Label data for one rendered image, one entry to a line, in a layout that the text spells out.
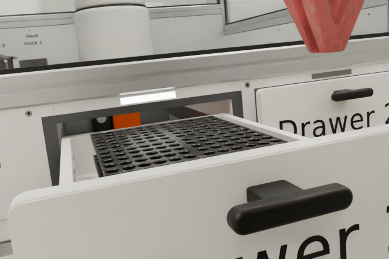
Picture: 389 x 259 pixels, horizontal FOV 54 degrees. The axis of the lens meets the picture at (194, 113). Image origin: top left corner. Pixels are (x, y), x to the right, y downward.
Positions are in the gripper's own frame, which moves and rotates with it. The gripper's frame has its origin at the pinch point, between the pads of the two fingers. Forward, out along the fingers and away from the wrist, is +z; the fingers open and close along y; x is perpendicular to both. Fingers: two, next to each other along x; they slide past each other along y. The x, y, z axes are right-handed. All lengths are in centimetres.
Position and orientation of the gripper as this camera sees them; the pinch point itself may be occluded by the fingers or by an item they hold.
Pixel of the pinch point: (326, 36)
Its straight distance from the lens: 22.6
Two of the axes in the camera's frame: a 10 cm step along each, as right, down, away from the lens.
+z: 0.9, 9.8, 1.7
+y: -3.2, -1.3, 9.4
